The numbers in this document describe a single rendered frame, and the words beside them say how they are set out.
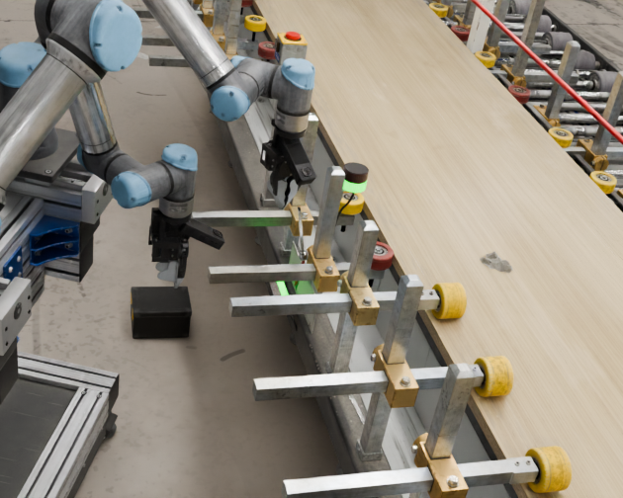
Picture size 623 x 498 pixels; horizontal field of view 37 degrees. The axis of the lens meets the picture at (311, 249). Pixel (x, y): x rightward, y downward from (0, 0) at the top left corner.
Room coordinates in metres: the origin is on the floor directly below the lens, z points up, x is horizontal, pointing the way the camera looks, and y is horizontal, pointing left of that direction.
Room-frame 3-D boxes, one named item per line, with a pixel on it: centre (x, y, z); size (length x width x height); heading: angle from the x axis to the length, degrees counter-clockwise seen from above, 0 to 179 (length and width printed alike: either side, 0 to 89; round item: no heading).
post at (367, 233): (1.68, -0.11, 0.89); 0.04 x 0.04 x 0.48; 20
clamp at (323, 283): (1.89, -0.04, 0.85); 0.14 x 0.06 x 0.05; 20
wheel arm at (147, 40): (3.26, 0.54, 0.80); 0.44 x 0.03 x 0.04; 110
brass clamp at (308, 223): (2.13, 0.05, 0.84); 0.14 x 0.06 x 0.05; 20
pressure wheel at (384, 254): (1.92, -0.16, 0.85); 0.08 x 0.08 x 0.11
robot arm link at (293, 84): (1.92, 0.10, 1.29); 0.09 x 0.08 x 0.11; 80
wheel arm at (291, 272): (1.85, 0.02, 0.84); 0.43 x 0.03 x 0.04; 110
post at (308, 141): (2.15, 0.06, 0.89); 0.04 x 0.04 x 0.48; 20
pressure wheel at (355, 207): (2.15, -0.07, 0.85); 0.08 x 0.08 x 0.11
